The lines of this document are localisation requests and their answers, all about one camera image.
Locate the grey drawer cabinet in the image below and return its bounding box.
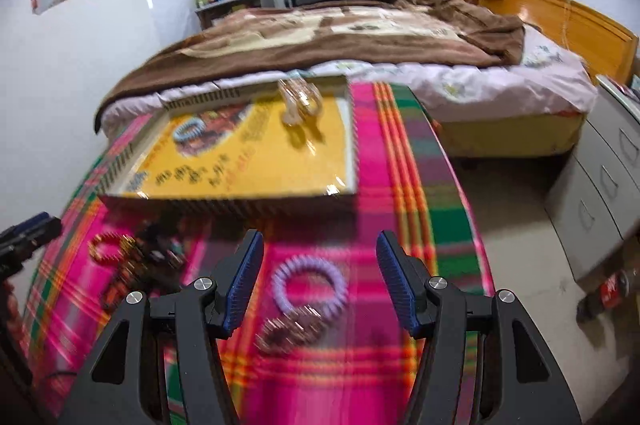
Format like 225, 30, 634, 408
544, 75, 640, 281

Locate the wooden headboard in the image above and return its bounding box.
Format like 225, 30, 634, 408
477, 0, 639, 85

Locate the dark brown bead bracelet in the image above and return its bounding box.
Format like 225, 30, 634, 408
98, 254, 151, 314

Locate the red bead gold charm bracelet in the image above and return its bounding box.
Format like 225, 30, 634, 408
86, 231, 139, 266

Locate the brown plush blanket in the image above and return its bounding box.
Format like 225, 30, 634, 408
93, 0, 525, 130

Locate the light blue spiral hair tie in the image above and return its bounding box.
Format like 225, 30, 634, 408
171, 116, 207, 143

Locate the purple spiral hair tie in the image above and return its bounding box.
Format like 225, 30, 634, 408
271, 254, 350, 322

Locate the plaid pink green tablecloth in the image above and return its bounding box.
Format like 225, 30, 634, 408
16, 81, 497, 425

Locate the bed with white sheet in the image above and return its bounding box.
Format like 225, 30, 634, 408
93, 25, 597, 132

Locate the rose gold hair claw clip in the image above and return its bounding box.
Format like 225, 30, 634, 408
278, 74, 323, 127

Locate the cola bottle red label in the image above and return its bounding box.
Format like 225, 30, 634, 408
576, 268, 639, 324

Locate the yellow striped cardboard box tray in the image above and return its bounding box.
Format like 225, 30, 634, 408
96, 76, 358, 215

